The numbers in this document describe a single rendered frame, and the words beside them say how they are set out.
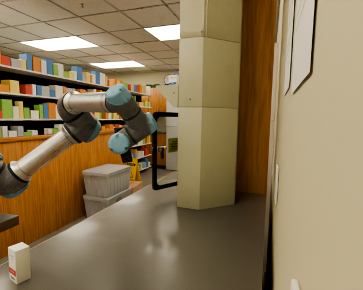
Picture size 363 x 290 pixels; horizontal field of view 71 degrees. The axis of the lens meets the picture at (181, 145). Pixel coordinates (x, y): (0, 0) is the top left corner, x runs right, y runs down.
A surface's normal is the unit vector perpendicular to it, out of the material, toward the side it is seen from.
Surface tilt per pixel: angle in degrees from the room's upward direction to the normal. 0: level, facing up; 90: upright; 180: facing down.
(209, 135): 90
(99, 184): 96
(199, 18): 90
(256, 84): 90
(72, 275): 0
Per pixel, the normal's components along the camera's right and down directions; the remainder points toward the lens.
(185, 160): -0.33, 0.10
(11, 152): 0.94, 0.05
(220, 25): 0.43, 0.11
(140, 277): 0.02, -0.99
